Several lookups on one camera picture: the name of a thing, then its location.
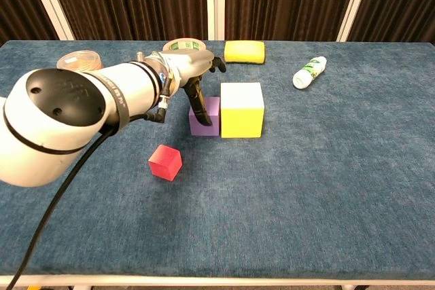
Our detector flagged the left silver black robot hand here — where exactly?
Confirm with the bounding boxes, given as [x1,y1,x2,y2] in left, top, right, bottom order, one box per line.
[154,49,227,126]

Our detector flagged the medium purple cube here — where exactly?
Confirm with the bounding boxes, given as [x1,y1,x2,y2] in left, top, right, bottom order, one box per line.
[188,96,222,137]

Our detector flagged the large yellow cube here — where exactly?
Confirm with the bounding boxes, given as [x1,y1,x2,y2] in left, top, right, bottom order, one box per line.
[220,81,265,139]

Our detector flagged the small red cube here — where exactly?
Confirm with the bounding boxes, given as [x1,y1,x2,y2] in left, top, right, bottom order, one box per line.
[148,144,184,181]

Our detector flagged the red tape roll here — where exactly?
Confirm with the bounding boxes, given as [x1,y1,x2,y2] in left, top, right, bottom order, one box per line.
[162,39,206,54]

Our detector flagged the yellow sponge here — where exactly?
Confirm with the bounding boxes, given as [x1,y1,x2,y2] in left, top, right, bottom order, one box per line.
[224,40,266,65]

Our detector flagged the clear jar of rubber bands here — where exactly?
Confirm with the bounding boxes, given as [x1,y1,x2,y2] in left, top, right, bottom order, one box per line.
[56,50,104,73]

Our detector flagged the white bottle green label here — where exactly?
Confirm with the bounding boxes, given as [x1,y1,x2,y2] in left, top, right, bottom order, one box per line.
[292,56,328,90]

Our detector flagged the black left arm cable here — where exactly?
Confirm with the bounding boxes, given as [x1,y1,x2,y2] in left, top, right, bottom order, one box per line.
[5,98,169,290]

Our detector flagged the white table frame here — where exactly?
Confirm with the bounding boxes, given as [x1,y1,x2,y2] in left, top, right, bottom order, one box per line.
[0,274,435,290]

